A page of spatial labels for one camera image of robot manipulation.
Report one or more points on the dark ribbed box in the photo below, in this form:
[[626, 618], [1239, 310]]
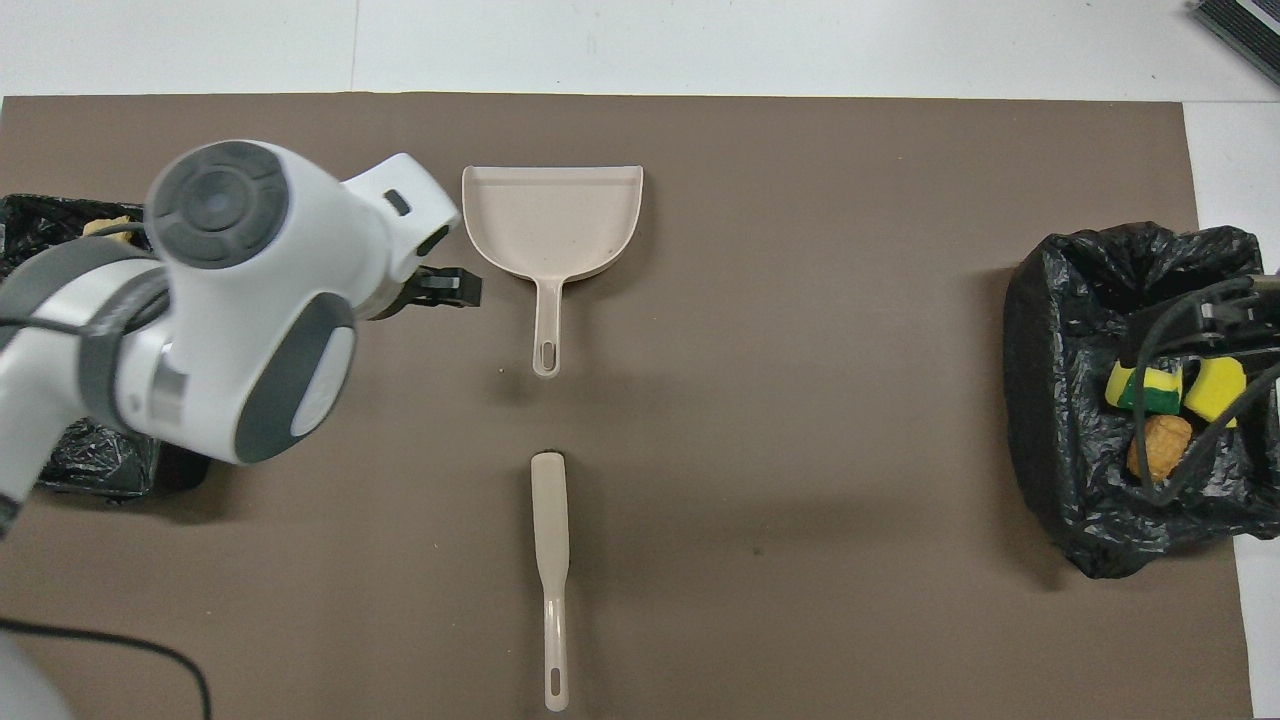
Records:
[[1250, 25]]

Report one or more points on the brown table mat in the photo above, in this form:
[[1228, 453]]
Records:
[[800, 550]]

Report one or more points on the yellow sponge piece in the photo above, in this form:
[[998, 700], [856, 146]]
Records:
[[1148, 388], [1215, 388]]

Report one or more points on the black trash bag bin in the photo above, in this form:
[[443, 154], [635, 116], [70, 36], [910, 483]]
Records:
[[1070, 420], [90, 460]]

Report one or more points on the brown bread roll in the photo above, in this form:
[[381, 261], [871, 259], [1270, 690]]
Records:
[[1160, 447]]

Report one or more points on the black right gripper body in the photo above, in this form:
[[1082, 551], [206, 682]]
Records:
[[1245, 305]]

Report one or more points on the beige plastic dustpan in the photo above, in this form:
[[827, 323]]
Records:
[[550, 225]]

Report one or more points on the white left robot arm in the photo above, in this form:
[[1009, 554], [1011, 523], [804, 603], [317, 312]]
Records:
[[230, 300]]

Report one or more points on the pale bread piece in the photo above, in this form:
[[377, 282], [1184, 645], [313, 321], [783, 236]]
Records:
[[105, 226]]

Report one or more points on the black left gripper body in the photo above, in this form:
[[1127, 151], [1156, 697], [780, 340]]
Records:
[[395, 300]]

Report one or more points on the beige hand brush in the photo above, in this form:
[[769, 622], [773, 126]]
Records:
[[550, 530]]

